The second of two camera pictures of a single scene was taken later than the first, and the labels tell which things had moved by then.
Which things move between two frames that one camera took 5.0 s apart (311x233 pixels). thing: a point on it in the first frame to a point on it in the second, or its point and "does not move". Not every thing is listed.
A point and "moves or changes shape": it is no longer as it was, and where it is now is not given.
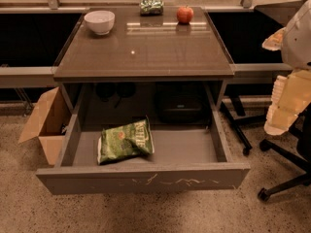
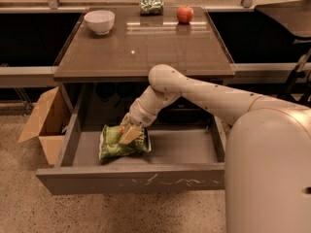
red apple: (185, 15) does not move
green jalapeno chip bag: (129, 140) moves or changes shape
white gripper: (298, 44) to (137, 115)
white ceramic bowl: (100, 21) does not move
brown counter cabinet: (146, 64) does not move
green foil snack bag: (151, 7) does not move
